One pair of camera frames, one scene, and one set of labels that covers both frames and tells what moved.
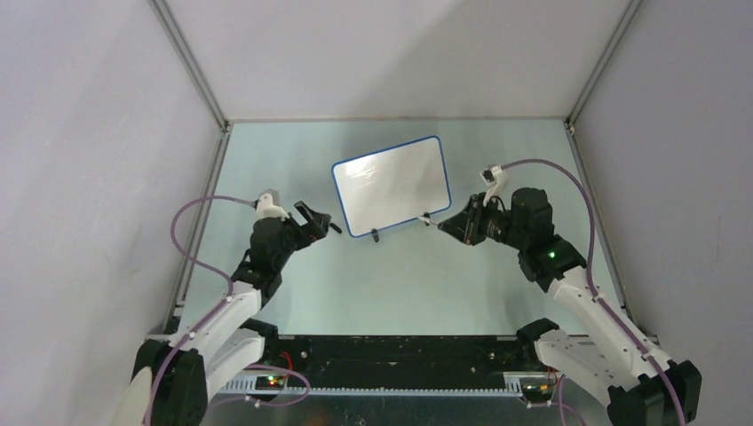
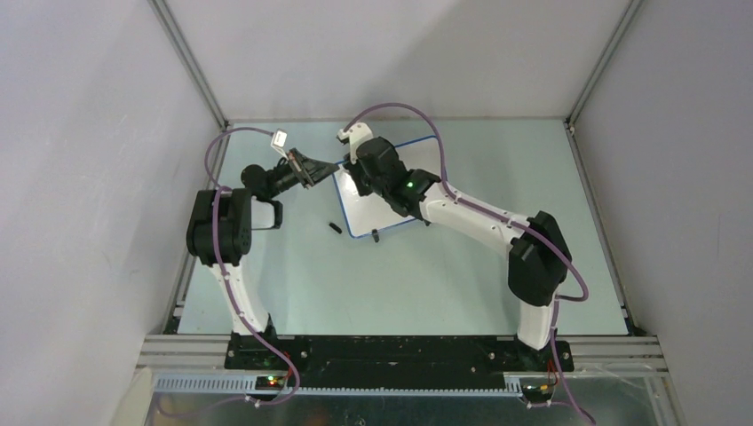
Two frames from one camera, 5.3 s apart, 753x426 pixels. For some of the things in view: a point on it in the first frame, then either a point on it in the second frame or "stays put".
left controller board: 270,382 stays put
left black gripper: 313,229 -> 318,172
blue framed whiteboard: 389,186 stays put
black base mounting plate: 403,357 stays put
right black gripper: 466,224 -> 354,169
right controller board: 537,391 stays put
